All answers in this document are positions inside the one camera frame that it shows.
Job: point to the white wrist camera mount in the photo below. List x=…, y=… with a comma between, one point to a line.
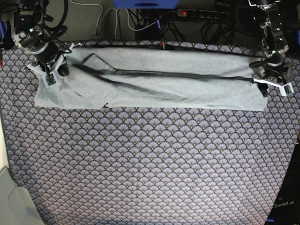
x=47, y=68
x=284, y=87

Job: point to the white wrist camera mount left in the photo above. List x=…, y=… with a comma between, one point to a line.
x=284, y=87

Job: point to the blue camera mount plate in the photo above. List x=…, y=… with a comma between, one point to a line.
x=146, y=4

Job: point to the fan-patterned purple tablecloth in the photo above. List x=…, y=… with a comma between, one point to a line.
x=146, y=165

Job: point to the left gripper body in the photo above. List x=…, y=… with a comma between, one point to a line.
x=272, y=67

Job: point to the light grey T-shirt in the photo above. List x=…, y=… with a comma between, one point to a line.
x=140, y=77

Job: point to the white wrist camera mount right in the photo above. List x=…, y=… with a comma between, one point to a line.
x=47, y=68

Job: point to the black box under table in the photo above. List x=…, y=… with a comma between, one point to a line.
x=152, y=33

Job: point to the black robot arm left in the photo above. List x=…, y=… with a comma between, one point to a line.
x=270, y=22

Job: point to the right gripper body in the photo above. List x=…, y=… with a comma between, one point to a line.
x=41, y=42

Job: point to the red and black table clamp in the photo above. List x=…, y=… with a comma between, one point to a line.
x=162, y=45

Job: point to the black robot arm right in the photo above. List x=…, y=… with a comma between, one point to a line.
x=33, y=12

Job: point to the black OpenArm base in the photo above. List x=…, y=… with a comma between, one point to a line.
x=286, y=209

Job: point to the black power strip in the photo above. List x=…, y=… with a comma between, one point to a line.
x=195, y=14

